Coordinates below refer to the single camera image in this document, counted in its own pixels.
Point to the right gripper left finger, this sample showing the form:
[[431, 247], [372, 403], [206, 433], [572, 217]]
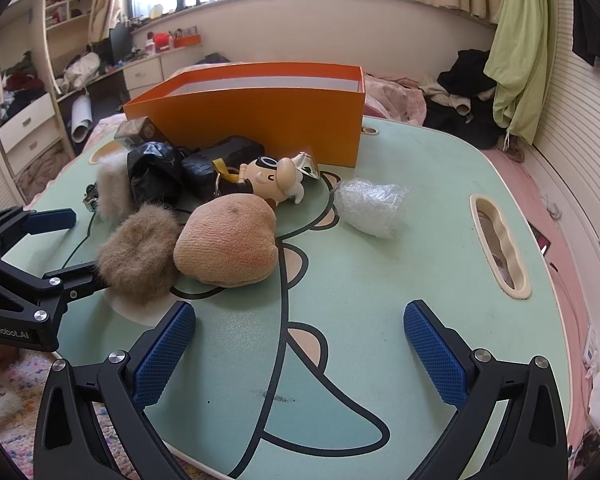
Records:
[[69, 443]]

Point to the orange tray on desk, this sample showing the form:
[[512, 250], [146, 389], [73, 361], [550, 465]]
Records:
[[187, 41]]

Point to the green hanging garment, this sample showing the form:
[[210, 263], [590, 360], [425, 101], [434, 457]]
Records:
[[518, 63]]

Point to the brown furry pom-pom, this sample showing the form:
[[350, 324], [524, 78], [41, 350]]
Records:
[[137, 259]]

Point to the white furry pom-pom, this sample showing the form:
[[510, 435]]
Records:
[[115, 201]]

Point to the rolled white paper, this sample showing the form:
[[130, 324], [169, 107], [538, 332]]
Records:
[[81, 118]]

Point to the white drawer desk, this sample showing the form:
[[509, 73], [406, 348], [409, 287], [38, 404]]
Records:
[[119, 84]]

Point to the black leather pouch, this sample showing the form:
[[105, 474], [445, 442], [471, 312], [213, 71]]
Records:
[[155, 174]]

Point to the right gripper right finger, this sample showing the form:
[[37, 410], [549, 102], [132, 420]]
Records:
[[531, 440]]

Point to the brown printed small box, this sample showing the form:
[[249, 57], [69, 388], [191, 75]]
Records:
[[135, 132]]

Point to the red object on desk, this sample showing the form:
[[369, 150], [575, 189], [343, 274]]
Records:
[[163, 41]]

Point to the orange cardboard box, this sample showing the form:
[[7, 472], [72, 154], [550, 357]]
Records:
[[288, 107]]

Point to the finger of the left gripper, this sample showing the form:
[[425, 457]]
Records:
[[75, 282], [16, 223]]

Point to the cartoon boy figurine keychain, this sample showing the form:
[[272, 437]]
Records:
[[273, 180]]

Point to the clear crumpled plastic wrap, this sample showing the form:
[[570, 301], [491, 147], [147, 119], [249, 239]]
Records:
[[371, 208]]

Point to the pile of black clothes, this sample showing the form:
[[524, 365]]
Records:
[[460, 101]]

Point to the pink floral duvet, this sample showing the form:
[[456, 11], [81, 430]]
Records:
[[398, 100]]

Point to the black computer monitor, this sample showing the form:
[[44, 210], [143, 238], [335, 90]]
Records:
[[121, 42]]

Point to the tan plush cushion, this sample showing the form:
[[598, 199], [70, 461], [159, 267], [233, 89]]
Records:
[[228, 242]]

